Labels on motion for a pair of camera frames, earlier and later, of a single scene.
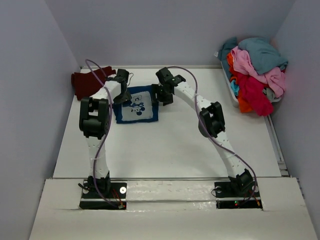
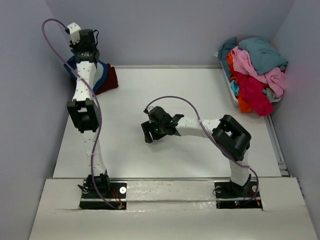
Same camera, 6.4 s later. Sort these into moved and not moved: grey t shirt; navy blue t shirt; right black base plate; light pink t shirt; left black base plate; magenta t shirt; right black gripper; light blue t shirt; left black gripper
Moved: navy blue t shirt; right black gripper; left black gripper
Not moved: magenta t shirt; light blue t shirt; right black base plate; light pink t shirt; grey t shirt; left black base plate
